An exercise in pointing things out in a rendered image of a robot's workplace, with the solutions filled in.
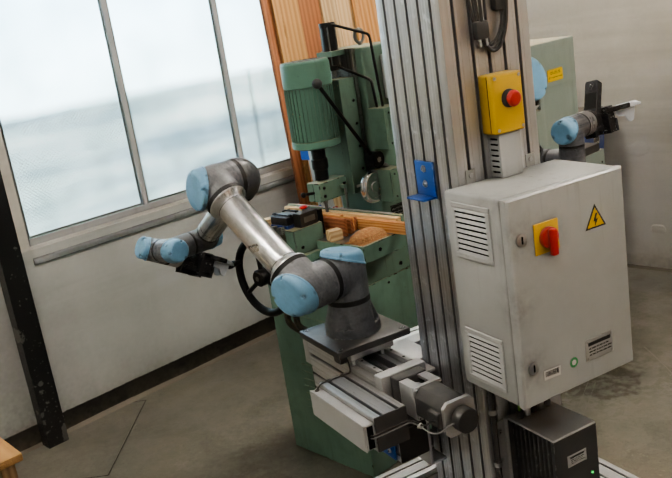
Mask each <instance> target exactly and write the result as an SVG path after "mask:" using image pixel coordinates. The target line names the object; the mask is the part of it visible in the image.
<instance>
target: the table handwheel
mask: <svg viewBox="0 0 672 478"><path fill-rule="evenodd" d="M246 249H247V247H246V246H245V245H244V244H243V242H241V244H240V245H239V247H238V249H237V252H236V257H235V260H241V264H239V265H238V266H236V267H235V268H236V274H237V279H238V282H239V285H240V287H241V289H242V291H243V293H244V295H245V297H246V298H247V300H248V301H249V302H250V304H251V305H252V306H253V307H254V308H255V309H256V310H257V311H259V312H260V313H262V314H264V315H266V316H270V317H276V316H279V315H281V314H283V313H284V312H283V311H282V310H281V309H280V308H279V307H277V308H274V309H271V308H268V307H266V306H264V305H263V304H261V303H260V302H259V301H258V300H257V299H256V297H255V296H254V295H253V293H252V292H253V291H254V290H255V288H256V287H257V286H259V287H262V286H265V285H267V284H268V285H270V286H271V285H272V284H271V282H270V278H271V274H270V273H269V272H268V271H267V270H266V269H265V267H263V265H262V264H261V263H260V262H259V261H258V259H257V258H256V261H257V266H258V270H256V271H254V273H253V280H254V282H255V283H254V284H253V285H252V286H251V287H250V288H249V286H248V284H247V281H246V278H245V274H244V269H243V257H244V253H245V251H246Z"/></svg>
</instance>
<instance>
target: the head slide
mask: <svg viewBox="0 0 672 478"><path fill-rule="evenodd" d="M331 76H332V85H333V92H334V98H335V105H336V106H337V107H338V109H339V110H340V111H341V113H342V114H343V115H344V117H345V118H346V119H347V121H348V122H349V123H350V125H351V126H352V127H353V129H354V130H355V131H356V133H357V134H358V135H359V136H360V138H361V139H362V134H361V127H360V119H359V112H358V105H357V98H356V91H355V84H354V77H338V78H337V72H336V70H335V71H331ZM337 119H338V125H339V132H340V138H341V143H339V144H337V145H335V146H332V147H329V148H326V149H325V154H326V157H327V159H328V174H329V176H331V175H345V176H346V182H347V184H348V187H347V189H348V193H350V194H356V193H359V192H361V191H360V187H358V188H357V185H359V184H360V183H361V180H362V177H363V176H364V174H365V173H366V172H367V169H366V165H365V162H364V157H365V155H364V148H363V147H362V146H361V144H360V143H359V142H358V140H357V139H356V138H355V136H354V135H353V134H352V133H351V131H350V130H349V129H348V127H347V126H346V125H345V123H344V122H343V121H342V119H341V118H340V117H339V115H338V114H337Z"/></svg>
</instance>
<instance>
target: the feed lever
mask: <svg viewBox="0 0 672 478"><path fill-rule="evenodd" d="M312 86H313V88H315V89H319V90H320V92H321V93H322V94H323V96H324V97H325V98H326V100H327V101H328V102H329V104H330V105H331V106H332V108H333V109H334V110H335V111H336V113H337V114H338V115H339V117H340V118H341V119H342V121H343V122H344V123H345V125H346V126H347V127H348V129H349V130H350V131H351V133H352V134H353V135H354V136H355V138H356V139H357V140H358V142H359V143H360V144H361V146H362V147H363V148H364V150H365V151H366V152H367V153H366V154H365V157H364V162H365V165H366V166H367V167H371V168H380V167H382V166H383V167H388V166H389V165H388V164H387V163H385V162H384V155H383V153H382V152H381V151H370V150H369V148H368V147H367V146H366V144H365V143H364V142H363V140H362V139H361V138H360V136H359V135H358V134H357V133H356V131H355V130H354V129H353V127H352V126H351V125H350V123H349V122H348V121H347V119H346V118H345V117H344V115H343V114H342V113H341V111H340V110H339V109H338V107H337V106H336V105H335V103H334V102H333V101H332V99H331V98H330V97H329V95H328V94H327V93H326V91H325V90H324V89H323V87H322V81H321V80H320V79H314V80H313V81H312Z"/></svg>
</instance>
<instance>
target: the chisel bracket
mask: <svg viewBox="0 0 672 478"><path fill-rule="evenodd" d="M344 181H346V176H345V175H331V176H329V179H327V180H322V181H313V182H310V183H307V190H308V193H310V192H315V194H314V195H309V201H310V202H320V203H324V204H325V203H328V200H331V199H334V198H337V197H339V196H342V195H345V193H344V188H340V184H342V183H343V182H344Z"/></svg>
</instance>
